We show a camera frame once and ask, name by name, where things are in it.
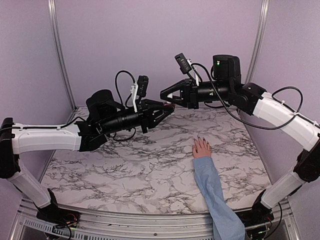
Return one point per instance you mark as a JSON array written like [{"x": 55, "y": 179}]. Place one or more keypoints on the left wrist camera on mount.
[{"x": 139, "y": 91}]

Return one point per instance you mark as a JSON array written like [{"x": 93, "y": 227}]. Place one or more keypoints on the person's hand with painted nails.
[{"x": 201, "y": 148}]

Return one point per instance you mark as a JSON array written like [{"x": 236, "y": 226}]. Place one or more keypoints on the aluminium front frame rail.
[{"x": 103, "y": 225}]

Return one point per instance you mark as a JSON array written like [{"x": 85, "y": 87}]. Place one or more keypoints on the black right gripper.
[{"x": 191, "y": 94}]

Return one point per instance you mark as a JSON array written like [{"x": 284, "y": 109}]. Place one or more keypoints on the aluminium corner post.
[
  {"x": 59, "y": 52},
  {"x": 261, "y": 28}
]

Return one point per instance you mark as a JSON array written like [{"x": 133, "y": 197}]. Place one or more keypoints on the aluminium corner post right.
[{"x": 261, "y": 28}]

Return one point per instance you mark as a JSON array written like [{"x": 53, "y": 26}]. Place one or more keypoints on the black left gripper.
[{"x": 146, "y": 115}]

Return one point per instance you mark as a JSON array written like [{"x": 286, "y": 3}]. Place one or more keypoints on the forearm in blue sleeve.
[{"x": 226, "y": 225}]

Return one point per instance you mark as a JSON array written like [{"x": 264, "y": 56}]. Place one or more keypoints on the aluminium corner post left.
[{"x": 59, "y": 52}]

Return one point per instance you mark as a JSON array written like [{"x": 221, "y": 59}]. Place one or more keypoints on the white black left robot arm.
[{"x": 106, "y": 116}]

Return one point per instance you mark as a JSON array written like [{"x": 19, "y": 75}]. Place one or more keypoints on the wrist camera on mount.
[
  {"x": 185, "y": 66},
  {"x": 139, "y": 91}
]

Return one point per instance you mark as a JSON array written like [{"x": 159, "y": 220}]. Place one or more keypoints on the dark red nail polish bottle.
[{"x": 170, "y": 105}]

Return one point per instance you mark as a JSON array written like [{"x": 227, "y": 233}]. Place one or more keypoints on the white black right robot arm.
[{"x": 225, "y": 85}]

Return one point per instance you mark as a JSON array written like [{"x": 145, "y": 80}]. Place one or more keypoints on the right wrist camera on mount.
[{"x": 185, "y": 66}]

